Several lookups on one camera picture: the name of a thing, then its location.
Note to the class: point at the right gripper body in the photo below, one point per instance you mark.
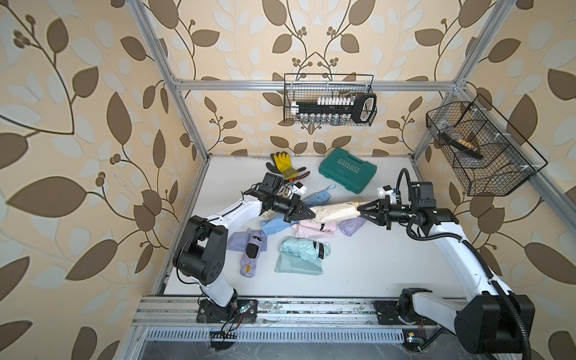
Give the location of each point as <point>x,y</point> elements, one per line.
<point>397,213</point>

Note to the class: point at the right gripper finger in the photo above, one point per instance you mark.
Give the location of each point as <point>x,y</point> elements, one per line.
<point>376,206</point>
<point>380,219</point>

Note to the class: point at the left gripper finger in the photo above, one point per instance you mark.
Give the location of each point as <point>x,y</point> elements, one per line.
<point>301,210</point>
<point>292,216</point>

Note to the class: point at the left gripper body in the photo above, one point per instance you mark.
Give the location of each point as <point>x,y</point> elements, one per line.
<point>280,205</point>

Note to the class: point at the tan umbrella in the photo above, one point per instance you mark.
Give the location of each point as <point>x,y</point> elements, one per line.
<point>362,204</point>

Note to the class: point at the pink sleeved umbrella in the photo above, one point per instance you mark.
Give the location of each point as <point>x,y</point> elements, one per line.
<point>305,232</point>

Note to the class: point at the cream sleeved umbrella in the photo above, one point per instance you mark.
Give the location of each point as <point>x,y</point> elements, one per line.
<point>336,212</point>

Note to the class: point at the mint green umbrella sleeve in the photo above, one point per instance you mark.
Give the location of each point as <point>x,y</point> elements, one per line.
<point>288,263</point>

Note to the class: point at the purple umbrella sleeve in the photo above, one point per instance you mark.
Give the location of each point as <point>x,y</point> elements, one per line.
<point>238,241</point>

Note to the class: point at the purple umbrella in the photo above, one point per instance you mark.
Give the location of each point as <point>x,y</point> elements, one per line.
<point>251,253</point>

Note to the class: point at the blue sleeved umbrella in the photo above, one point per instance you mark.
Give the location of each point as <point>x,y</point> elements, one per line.
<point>276,225</point>

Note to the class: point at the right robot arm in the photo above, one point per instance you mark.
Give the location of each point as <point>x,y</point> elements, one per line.
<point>494,320</point>

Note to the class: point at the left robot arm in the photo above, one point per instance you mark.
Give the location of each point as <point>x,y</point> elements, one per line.
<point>201,251</point>

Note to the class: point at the orange black pliers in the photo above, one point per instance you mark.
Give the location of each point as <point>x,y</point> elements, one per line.
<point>300,176</point>

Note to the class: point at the yellow black work glove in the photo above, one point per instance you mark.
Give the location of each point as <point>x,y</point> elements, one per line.
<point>281,164</point>

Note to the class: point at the green plastic tool case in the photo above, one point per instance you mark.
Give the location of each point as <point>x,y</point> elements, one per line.
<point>347,170</point>

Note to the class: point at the tool in right basket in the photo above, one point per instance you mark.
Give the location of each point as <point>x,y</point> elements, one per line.
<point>459,147</point>

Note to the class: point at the black socket set holder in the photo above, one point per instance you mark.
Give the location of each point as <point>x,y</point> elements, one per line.
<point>355,110</point>

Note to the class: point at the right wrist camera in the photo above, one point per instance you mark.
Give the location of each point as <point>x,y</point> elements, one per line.
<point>387,191</point>

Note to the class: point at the right wire basket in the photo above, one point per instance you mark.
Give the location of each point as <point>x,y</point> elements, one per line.
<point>510,159</point>

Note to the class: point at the wire basket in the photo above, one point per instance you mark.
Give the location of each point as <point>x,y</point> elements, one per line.
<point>510,159</point>
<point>310,86</point>

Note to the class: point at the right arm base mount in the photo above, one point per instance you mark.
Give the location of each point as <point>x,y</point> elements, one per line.
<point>400,311</point>

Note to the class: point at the back wire basket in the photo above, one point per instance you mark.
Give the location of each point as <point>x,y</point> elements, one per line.
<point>310,86</point>

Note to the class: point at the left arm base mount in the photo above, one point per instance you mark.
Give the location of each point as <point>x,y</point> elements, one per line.
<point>211,313</point>

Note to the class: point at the aluminium front rail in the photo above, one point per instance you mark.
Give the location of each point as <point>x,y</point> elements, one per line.
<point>308,312</point>

